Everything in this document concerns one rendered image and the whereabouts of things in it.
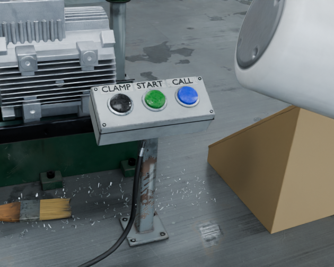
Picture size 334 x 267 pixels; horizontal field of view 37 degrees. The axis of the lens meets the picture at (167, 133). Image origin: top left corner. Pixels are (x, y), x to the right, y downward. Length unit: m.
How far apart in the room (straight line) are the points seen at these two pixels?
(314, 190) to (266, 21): 0.61
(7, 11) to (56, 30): 0.08
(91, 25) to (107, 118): 0.26
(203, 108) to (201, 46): 0.90
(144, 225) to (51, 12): 0.39
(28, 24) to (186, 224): 0.43
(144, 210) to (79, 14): 0.36
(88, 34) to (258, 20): 0.59
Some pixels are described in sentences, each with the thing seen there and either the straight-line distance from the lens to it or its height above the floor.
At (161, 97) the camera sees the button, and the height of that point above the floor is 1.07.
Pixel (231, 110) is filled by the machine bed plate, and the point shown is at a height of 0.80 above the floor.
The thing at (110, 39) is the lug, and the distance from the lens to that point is 0.86.
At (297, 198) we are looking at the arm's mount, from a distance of 0.88.
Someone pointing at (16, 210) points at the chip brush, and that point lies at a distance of 0.91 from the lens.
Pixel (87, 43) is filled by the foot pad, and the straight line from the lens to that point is 0.86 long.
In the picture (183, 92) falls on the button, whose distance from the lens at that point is 0.71.
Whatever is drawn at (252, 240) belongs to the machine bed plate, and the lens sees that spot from 0.88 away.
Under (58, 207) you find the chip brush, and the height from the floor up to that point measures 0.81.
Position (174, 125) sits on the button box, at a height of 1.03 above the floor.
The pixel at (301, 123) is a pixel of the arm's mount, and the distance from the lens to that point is 0.78.
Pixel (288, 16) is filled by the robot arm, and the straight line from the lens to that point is 0.29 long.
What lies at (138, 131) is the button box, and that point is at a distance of 0.69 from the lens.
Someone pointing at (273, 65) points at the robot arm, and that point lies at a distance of 0.30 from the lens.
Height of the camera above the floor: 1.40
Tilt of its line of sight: 32 degrees down
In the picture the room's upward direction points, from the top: 4 degrees clockwise
